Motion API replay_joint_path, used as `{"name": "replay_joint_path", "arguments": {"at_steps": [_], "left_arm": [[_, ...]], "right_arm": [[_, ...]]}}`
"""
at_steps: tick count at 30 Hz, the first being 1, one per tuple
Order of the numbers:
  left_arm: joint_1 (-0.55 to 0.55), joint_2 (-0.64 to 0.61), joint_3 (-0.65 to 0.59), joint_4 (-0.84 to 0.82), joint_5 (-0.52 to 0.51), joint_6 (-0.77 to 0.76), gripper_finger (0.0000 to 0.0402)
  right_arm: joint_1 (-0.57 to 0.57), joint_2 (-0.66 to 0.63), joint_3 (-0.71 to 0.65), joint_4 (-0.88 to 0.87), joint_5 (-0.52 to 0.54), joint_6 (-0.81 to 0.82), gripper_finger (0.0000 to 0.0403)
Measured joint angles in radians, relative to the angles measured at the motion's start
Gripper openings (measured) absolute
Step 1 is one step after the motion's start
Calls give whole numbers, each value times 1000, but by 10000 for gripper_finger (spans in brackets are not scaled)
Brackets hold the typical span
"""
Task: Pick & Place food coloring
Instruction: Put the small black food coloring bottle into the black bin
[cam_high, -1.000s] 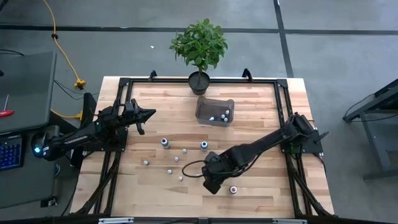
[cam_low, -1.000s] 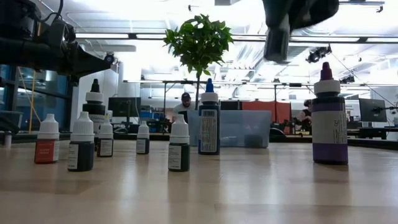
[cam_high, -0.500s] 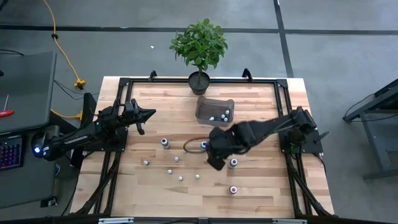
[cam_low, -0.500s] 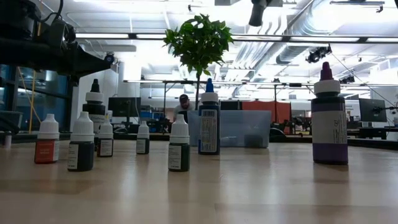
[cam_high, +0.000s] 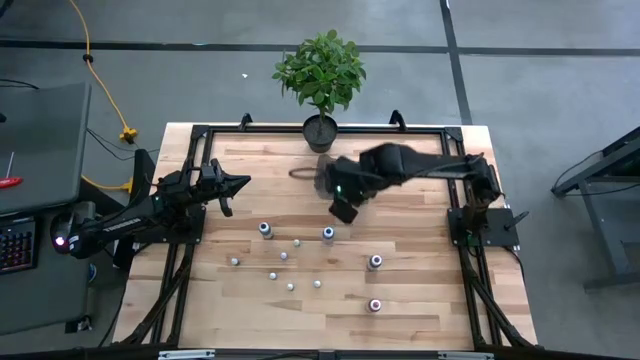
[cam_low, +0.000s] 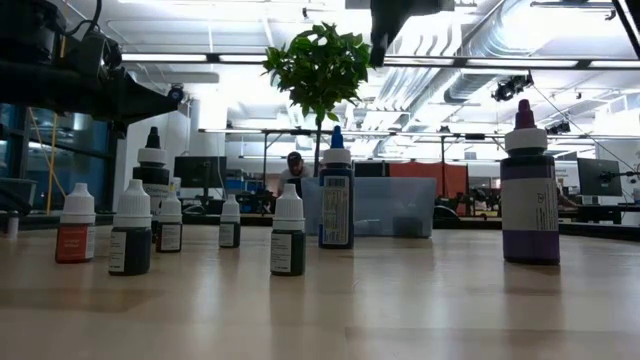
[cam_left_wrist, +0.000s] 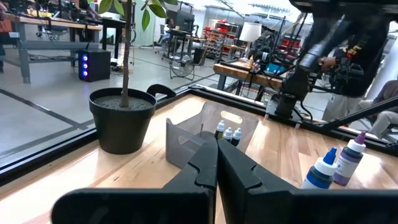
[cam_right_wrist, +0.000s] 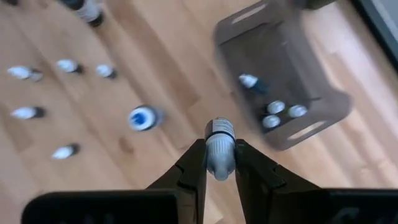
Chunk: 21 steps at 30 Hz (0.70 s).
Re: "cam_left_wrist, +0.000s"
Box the black desk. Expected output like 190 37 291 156
85 17 128 60

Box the black aluminium table frame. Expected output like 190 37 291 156
0 85 398 187

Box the large purple-capped colouring bottle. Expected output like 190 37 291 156
333 131 368 187

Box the cluttered wooden workbench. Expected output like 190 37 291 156
213 60 287 102

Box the black equipment cart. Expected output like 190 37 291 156
161 1 208 63

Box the metal floor fan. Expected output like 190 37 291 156
169 54 196 81

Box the translucent grey plastic bin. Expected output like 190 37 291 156
165 100 260 169

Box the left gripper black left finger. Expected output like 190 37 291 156
51 138 218 224

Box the wood-topped grey metal workbench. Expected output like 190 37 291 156
0 12 103 84

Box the black computer tower with lights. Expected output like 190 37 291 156
78 49 112 83

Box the potted tree in black pot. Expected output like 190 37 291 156
88 0 180 156

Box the large blue-capped colouring bottle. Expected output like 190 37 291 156
300 147 339 190

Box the person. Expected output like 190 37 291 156
357 79 398 139
320 18 398 122

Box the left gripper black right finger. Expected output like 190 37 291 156
216 138 398 224

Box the white-shaded table lamp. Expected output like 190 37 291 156
238 22 263 60

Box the shelf with red parts bins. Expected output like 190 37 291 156
202 21 242 60

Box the black curved frame foot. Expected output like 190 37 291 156
146 83 177 99

